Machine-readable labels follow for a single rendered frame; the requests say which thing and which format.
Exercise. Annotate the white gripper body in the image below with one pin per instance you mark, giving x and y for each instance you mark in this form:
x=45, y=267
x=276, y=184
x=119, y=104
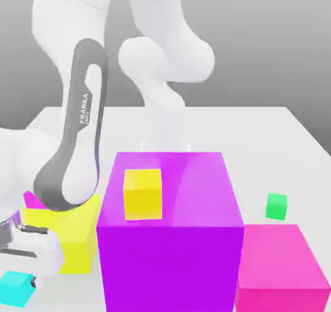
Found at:
x=44, y=260

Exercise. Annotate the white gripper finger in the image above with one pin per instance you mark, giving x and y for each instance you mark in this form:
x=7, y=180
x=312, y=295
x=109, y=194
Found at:
x=33, y=282

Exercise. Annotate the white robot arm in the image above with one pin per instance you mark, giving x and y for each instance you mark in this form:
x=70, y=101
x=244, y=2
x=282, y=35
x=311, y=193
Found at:
x=64, y=33

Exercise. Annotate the small cyan cube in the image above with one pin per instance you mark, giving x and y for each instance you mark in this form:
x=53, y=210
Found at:
x=14, y=290

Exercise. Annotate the small magenta cube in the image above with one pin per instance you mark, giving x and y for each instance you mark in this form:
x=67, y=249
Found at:
x=30, y=201

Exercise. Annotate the small yellow cube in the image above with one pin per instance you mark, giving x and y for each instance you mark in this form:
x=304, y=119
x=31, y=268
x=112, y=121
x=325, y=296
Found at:
x=142, y=195

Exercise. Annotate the small green cube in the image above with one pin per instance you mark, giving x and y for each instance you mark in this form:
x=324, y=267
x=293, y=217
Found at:
x=276, y=206

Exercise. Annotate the large yellow box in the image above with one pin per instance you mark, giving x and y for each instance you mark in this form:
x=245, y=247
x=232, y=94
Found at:
x=75, y=229

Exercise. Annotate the large purple box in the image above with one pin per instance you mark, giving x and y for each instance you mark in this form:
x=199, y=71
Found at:
x=170, y=265

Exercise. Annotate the large pink box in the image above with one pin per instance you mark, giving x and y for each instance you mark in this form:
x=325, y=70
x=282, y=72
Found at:
x=281, y=265

